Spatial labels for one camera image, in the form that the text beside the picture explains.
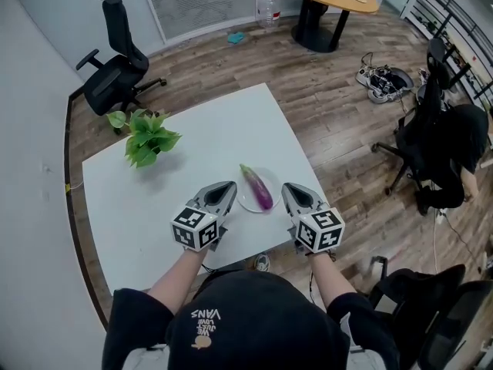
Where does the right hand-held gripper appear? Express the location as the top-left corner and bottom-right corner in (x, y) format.
(281, 182), (345, 254)

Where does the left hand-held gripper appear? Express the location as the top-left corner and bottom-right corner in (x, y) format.
(169, 180), (239, 253)

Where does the white round plate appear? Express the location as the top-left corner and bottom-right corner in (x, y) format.
(236, 166), (281, 213)

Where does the purple eggplant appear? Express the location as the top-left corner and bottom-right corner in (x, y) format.
(239, 163), (273, 211)

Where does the person's left forearm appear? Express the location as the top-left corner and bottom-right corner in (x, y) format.
(148, 247), (209, 315)

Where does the person's right forearm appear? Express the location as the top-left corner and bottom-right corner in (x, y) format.
(307, 251), (359, 318)

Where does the white square table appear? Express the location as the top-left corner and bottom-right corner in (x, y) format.
(82, 82), (323, 295)

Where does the green potted plant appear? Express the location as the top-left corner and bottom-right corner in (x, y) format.
(106, 108), (183, 169)

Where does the person's black t-shirt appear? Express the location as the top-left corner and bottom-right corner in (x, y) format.
(102, 270), (400, 370)

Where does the black high-back office chair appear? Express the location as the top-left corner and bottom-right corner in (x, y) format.
(371, 37), (469, 207)

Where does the black mesh office chair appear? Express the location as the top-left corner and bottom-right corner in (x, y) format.
(364, 255), (493, 370)

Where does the black office chair with headrest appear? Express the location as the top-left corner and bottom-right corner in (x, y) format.
(75, 0), (168, 117)

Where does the large clear water jug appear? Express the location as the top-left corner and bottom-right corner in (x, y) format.
(257, 0), (281, 29)

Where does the black metal railing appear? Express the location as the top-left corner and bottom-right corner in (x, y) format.
(400, 0), (493, 111)

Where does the grey device with cables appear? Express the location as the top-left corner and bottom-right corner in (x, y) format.
(354, 52), (415, 104)

